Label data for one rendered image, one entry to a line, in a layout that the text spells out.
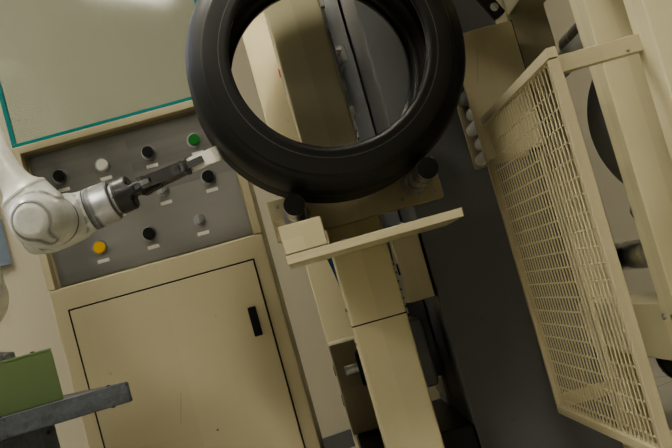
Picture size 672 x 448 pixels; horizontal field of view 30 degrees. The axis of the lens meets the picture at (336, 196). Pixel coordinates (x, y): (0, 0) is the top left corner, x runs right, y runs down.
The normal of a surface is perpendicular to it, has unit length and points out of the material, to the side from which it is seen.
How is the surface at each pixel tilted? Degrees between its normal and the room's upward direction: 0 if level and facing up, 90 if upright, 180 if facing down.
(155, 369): 90
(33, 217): 100
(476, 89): 90
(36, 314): 90
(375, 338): 90
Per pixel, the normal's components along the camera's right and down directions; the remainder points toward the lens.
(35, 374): 0.47, -0.20
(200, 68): -0.68, 0.04
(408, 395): 0.02, -0.08
